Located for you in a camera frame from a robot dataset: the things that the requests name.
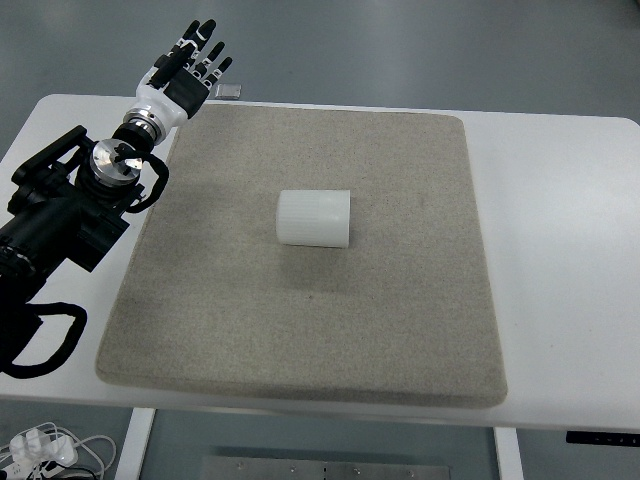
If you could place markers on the white ribbed cup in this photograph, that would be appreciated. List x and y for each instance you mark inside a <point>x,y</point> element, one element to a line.
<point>312,217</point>

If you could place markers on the white power adapter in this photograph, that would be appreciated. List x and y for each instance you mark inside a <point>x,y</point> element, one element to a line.
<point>42,446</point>

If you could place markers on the white and black hand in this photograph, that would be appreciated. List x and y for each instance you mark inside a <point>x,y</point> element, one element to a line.
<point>172,100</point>

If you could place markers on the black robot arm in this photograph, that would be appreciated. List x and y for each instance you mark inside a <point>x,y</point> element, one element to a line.
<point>47,220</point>

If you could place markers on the black table control panel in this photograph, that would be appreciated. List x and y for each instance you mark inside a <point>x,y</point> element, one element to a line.
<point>602,437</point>

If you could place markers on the small silver flat plate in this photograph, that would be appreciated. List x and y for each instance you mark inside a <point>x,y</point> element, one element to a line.
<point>229,90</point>

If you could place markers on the white table leg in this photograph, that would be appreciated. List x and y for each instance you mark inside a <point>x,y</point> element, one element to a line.
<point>509,455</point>
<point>134,445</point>

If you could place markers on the beige felt mat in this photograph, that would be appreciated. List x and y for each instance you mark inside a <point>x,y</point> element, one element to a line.
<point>310,320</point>

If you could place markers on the grey metal plate with screws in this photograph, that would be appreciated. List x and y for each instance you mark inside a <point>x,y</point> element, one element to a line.
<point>325,470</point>

